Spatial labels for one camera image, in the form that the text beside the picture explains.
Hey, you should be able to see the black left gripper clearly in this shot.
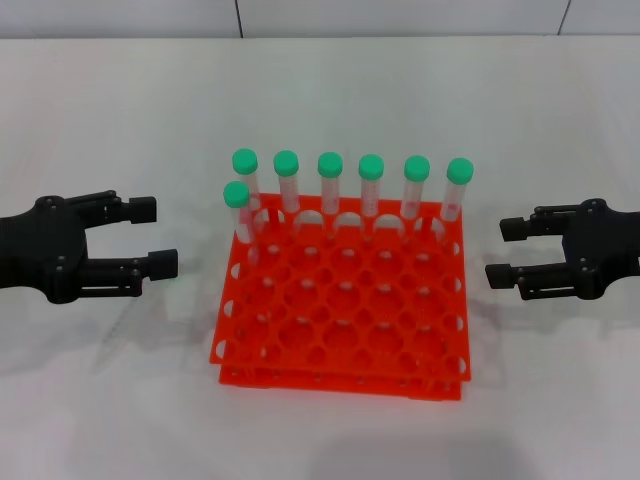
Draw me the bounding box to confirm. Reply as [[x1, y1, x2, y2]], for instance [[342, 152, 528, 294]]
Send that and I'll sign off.
[[0, 189, 180, 305]]

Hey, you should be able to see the orange test tube rack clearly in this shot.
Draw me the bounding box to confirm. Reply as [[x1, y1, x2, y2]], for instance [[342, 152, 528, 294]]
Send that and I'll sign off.
[[208, 192, 473, 402]]

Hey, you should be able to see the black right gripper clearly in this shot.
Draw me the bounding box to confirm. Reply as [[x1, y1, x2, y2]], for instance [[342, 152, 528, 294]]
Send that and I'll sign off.
[[485, 197, 640, 301]]

